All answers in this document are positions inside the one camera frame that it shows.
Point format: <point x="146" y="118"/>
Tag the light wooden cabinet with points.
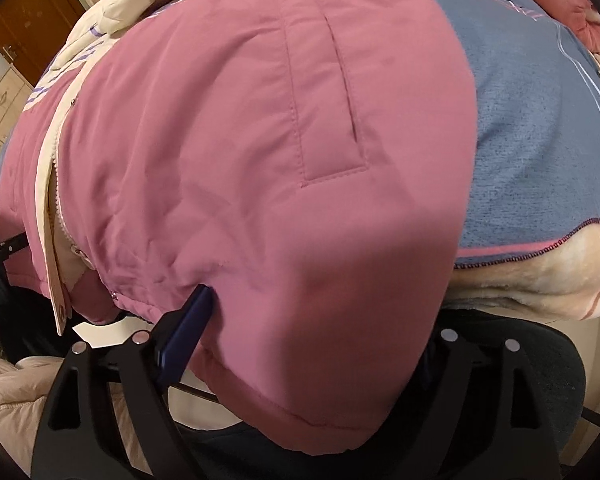
<point x="5" y="110"/>

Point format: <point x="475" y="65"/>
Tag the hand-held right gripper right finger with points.
<point x="460" y="360"/>

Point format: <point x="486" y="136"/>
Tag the pink and cream jacket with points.
<point x="230" y="160"/>

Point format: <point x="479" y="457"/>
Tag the beige quilted cloth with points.
<point x="15" y="395"/>

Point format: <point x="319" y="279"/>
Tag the dark cloth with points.
<point x="565" y="385"/>

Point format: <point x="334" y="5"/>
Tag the brown wooden door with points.
<point x="30" y="20"/>

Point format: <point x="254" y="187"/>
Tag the blue blanket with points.
<point x="530" y="135"/>

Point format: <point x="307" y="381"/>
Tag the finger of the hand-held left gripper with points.
<point x="5" y="250"/>

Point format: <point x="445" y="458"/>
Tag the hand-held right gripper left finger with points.
<point x="187" y="330"/>

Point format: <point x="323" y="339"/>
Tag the pink quilt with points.
<point x="555" y="5"/>

